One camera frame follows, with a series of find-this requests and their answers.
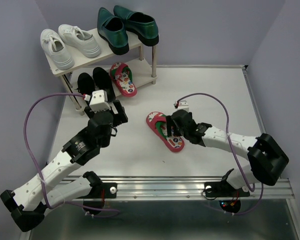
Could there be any pink patterned sandal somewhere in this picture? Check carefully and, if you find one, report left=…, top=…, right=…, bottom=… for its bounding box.
left=109, top=62, right=138, bottom=98
left=146, top=111, right=185, bottom=153

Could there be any black lace shoe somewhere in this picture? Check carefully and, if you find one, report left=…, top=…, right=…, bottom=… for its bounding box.
left=76, top=72, right=96, bottom=96
left=92, top=67, right=116, bottom=103

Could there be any green loafer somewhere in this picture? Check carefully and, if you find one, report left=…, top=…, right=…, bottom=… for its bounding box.
left=113, top=5, right=159, bottom=47
left=97, top=7, right=130, bottom=56

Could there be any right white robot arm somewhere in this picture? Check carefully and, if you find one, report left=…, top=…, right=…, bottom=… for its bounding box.
left=166, top=109, right=289, bottom=199

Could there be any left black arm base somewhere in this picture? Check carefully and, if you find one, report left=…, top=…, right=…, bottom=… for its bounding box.
left=66, top=171, right=120, bottom=218

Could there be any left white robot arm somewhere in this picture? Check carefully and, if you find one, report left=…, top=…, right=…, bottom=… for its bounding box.
left=0, top=100, right=128, bottom=232

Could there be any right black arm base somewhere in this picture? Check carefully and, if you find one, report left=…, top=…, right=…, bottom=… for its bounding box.
left=201, top=168, right=250, bottom=214

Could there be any white two-tier shoe shelf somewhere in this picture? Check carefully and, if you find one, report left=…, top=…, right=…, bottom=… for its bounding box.
left=44, top=27, right=158, bottom=116

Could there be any right white sneaker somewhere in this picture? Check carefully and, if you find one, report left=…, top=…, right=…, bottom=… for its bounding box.
left=58, top=24, right=101, bottom=58

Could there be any white sneaker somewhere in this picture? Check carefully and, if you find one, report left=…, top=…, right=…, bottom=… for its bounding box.
left=40, top=29, right=75, bottom=70
left=58, top=24, right=101, bottom=58

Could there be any left white sneaker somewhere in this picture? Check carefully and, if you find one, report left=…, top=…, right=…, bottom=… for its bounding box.
left=40, top=29, right=75, bottom=70

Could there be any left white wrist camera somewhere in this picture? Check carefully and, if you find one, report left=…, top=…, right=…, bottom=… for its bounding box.
left=89, top=90, right=111, bottom=113

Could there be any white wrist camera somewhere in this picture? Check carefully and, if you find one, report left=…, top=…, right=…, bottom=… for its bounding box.
left=174, top=100, right=190, bottom=113
left=89, top=90, right=111, bottom=113

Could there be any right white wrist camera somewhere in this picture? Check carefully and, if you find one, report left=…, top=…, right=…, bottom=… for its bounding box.
left=174, top=100, right=190, bottom=113

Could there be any aluminium mounting rail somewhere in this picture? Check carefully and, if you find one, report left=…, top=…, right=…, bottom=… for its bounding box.
left=56, top=175, right=295, bottom=202

